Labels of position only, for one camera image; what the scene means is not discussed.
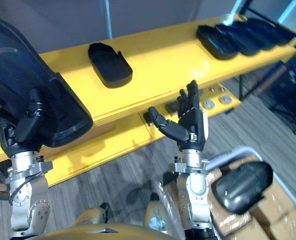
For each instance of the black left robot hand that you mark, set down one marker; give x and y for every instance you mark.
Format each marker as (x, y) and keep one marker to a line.
(25, 130)

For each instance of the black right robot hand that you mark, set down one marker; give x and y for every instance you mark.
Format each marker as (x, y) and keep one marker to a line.
(191, 117)

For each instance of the black plastic housing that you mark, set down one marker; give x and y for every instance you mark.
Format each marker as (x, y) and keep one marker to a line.
(17, 67)
(218, 45)
(275, 33)
(110, 65)
(260, 37)
(243, 187)
(243, 43)
(289, 32)

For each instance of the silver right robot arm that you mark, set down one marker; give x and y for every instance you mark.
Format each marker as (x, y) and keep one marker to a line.
(195, 190)

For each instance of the black shelf leg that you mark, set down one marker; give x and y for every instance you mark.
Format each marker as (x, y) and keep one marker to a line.
(242, 87)

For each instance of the yellow shelf board with fittings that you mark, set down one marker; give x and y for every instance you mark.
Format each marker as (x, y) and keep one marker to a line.
(117, 152)

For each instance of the large silver disc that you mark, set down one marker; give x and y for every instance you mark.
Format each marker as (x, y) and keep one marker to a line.
(208, 104)
(225, 99)

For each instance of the dark square plate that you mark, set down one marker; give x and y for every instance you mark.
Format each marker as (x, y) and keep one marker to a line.
(171, 108)

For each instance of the dark bulky object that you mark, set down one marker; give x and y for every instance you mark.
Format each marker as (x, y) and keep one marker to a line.
(290, 92)

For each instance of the robot right leg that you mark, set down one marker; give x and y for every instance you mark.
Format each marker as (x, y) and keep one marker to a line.
(157, 215)

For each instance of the robot leg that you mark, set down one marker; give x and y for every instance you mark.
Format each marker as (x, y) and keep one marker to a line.
(157, 215)
(90, 216)

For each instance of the robot left leg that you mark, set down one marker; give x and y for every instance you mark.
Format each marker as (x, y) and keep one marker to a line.
(90, 216)

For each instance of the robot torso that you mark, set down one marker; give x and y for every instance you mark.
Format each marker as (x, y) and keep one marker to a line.
(100, 232)

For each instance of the white shelf post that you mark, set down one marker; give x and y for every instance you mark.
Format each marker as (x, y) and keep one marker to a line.
(234, 11)

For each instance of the light blue shelf post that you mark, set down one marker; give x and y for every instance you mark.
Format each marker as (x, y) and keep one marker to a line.
(109, 20)
(289, 11)

